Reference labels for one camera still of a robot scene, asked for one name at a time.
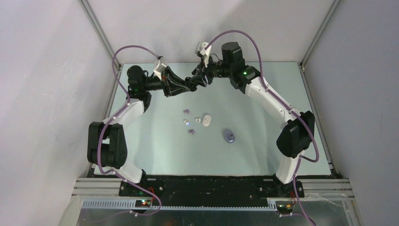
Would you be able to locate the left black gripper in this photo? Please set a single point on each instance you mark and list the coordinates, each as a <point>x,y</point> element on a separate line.
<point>170,83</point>

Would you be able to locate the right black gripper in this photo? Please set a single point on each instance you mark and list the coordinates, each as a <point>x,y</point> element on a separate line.
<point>200,73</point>

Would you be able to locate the white earbud charging case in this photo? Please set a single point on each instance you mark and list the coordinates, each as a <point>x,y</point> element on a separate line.
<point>206,120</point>

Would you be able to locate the black earbud charging case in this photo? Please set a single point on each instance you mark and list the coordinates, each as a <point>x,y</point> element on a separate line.
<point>192,83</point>

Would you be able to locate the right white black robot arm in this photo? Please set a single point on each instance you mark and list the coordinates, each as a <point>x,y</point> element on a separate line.
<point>297,126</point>

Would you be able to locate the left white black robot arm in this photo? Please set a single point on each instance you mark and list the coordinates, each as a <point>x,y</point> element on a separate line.
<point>107,146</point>

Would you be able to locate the purple earbud charging case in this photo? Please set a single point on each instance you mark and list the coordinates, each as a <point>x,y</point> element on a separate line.
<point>228,136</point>

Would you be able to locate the left controller board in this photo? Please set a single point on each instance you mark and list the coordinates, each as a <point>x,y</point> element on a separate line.
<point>143,203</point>

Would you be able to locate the controller board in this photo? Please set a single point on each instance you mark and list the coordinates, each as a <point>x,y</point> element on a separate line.
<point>143,203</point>
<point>285,209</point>

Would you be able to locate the right controller board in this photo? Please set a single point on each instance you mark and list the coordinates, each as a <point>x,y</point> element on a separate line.
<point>285,209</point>

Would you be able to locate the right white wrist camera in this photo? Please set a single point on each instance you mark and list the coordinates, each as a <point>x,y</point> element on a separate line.
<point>203,50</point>

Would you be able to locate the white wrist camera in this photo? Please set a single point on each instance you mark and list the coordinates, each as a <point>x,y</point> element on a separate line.
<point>203,50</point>
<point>160,66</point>

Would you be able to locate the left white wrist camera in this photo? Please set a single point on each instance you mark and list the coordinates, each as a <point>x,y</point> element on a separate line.
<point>160,66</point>

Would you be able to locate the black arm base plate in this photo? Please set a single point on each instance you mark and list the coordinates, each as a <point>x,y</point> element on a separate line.
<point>268,186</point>

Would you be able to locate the aluminium frame rail front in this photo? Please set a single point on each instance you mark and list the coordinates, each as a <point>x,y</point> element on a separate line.
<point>112,193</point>

